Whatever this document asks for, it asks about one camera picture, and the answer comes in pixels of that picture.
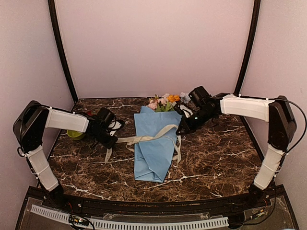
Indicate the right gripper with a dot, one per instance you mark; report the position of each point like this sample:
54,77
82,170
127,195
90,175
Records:
188,127

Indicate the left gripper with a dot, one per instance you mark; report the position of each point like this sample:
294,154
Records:
109,144

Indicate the beige ribbon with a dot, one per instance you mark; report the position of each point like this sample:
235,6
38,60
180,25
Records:
161,134

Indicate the light blue fake flower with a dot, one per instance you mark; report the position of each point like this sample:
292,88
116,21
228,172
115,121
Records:
184,97

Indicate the orange fake flower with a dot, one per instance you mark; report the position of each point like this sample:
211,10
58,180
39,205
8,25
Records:
172,100

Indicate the pink fake flower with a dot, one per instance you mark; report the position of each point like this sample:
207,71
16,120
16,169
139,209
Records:
157,103

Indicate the blue wrapping paper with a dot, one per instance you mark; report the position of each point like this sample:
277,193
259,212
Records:
152,158

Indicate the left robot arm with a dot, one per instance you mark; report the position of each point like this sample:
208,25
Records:
38,120

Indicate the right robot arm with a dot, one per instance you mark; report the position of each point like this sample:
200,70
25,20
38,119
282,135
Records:
276,113

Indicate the green bowl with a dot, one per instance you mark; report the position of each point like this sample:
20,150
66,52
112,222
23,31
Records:
75,135

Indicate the red decorated plate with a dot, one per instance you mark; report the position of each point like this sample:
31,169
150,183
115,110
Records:
89,112

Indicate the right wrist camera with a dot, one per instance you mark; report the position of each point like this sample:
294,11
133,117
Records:
184,110

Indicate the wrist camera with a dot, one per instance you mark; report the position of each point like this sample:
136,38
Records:
119,124
184,110

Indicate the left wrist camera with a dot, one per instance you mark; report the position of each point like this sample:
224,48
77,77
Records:
119,124

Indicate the black front rail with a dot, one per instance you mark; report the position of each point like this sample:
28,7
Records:
275,202

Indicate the white cable duct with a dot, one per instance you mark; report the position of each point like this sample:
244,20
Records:
117,222

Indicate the right black frame post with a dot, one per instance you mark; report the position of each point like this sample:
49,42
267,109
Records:
249,46

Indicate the black frame post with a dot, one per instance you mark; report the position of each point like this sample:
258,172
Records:
60,48
249,46

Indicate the left black frame post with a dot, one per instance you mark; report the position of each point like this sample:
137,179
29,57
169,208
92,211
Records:
60,48

